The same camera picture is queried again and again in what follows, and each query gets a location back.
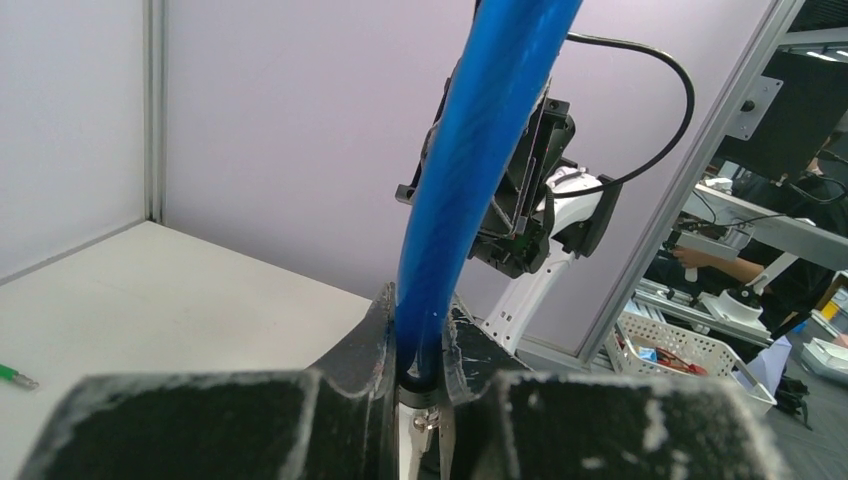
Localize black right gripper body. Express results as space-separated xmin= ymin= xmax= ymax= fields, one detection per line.
xmin=395 ymin=78 xmax=576 ymax=280

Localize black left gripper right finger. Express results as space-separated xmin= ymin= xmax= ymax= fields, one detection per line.
xmin=439 ymin=303 xmax=789 ymax=479

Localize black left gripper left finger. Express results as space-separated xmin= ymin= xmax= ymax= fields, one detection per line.
xmin=18 ymin=284 xmax=398 ymax=479

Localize blue cable lock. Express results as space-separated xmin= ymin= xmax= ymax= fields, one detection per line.
xmin=394 ymin=1 xmax=581 ymax=396

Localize green cable lock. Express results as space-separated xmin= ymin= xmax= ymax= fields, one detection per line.
xmin=0 ymin=364 xmax=39 ymax=390

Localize blue lock silver keys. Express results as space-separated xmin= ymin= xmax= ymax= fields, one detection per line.
xmin=405 ymin=406 xmax=441 ymax=479

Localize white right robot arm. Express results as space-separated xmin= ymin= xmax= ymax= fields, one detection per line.
xmin=468 ymin=92 xmax=621 ymax=353

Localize white plastic basket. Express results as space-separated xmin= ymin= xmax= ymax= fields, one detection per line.
xmin=604 ymin=312 xmax=777 ymax=415

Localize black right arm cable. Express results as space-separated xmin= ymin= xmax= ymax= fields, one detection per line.
xmin=549 ymin=31 xmax=696 ymax=200

